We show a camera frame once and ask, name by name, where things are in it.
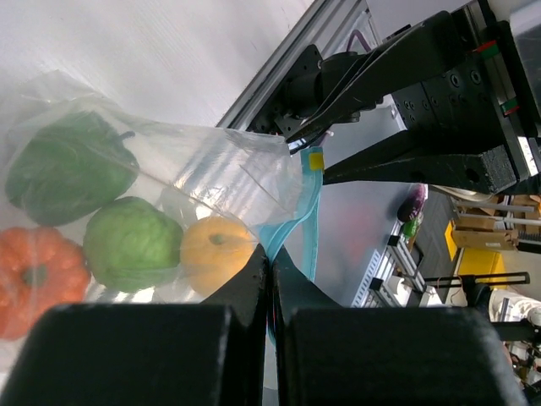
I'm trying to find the light green toy fruit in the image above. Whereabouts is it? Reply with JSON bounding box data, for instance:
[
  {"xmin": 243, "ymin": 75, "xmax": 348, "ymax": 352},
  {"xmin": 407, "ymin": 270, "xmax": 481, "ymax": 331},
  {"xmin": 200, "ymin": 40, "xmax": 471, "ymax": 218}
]
[{"xmin": 83, "ymin": 196, "xmax": 183, "ymax": 293}]

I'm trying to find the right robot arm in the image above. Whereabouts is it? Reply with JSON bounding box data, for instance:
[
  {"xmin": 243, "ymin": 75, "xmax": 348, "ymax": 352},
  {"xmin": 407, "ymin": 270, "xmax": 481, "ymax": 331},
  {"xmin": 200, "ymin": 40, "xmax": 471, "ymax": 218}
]
[{"xmin": 282, "ymin": 1, "xmax": 540, "ymax": 195}]

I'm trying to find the orange toy pumpkin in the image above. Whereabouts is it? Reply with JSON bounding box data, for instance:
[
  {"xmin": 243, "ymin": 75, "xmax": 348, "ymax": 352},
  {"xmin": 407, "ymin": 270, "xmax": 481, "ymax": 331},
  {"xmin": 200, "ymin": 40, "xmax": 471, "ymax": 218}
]
[{"xmin": 1, "ymin": 227, "xmax": 90, "ymax": 341}]

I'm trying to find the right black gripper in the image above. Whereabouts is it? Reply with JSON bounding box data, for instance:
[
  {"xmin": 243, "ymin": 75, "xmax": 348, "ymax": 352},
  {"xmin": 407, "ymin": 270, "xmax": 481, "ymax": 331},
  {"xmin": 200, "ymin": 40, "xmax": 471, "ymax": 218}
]
[{"xmin": 286, "ymin": 1, "xmax": 540, "ymax": 195}]

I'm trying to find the dark green toy pepper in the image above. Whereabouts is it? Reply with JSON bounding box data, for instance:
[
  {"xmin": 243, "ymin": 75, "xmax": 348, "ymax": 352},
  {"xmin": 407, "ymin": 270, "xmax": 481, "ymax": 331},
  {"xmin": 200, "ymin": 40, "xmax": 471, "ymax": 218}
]
[{"xmin": 5, "ymin": 111, "xmax": 139, "ymax": 227}]

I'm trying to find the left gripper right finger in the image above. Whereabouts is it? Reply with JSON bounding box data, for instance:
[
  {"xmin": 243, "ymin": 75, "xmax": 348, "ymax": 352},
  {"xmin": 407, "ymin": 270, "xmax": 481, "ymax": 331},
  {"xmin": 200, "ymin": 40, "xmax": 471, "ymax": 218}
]
[{"xmin": 270, "ymin": 250, "xmax": 527, "ymax": 405}]

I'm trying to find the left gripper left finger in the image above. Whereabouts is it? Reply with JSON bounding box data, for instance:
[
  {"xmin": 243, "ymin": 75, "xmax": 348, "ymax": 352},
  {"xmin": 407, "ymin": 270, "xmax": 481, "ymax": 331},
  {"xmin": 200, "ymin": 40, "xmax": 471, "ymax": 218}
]
[{"xmin": 1, "ymin": 248, "xmax": 269, "ymax": 405}]

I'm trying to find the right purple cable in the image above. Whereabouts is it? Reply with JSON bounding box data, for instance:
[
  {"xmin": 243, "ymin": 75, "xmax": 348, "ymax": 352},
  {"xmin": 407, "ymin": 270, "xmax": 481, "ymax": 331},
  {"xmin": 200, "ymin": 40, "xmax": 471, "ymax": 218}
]
[{"xmin": 346, "ymin": 27, "xmax": 373, "ymax": 54}]

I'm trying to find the slotted cable duct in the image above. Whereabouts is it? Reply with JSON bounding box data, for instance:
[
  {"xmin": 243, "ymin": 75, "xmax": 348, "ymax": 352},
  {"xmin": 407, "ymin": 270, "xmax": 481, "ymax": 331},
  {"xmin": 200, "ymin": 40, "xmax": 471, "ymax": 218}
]
[{"xmin": 351, "ymin": 250, "xmax": 391, "ymax": 308}]

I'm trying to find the clear zip top bag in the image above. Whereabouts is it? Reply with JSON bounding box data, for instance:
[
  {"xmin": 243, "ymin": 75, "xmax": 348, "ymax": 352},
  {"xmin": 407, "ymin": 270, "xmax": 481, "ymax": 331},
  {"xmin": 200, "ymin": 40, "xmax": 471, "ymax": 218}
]
[{"xmin": 1, "ymin": 71, "xmax": 324, "ymax": 365}]

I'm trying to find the yellow toy squash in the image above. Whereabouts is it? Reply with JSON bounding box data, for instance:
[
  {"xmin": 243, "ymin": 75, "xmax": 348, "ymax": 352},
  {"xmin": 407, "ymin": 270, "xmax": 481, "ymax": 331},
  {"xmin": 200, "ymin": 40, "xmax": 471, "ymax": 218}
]
[{"xmin": 180, "ymin": 217, "xmax": 257, "ymax": 296}]

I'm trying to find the aluminium mounting rail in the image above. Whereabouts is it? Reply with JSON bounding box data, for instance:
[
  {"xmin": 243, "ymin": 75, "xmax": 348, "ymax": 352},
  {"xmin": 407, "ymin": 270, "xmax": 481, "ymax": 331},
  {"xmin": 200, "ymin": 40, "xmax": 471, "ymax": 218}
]
[{"xmin": 217, "ymin": 1, "xmax": 369, "ymax": 133}]

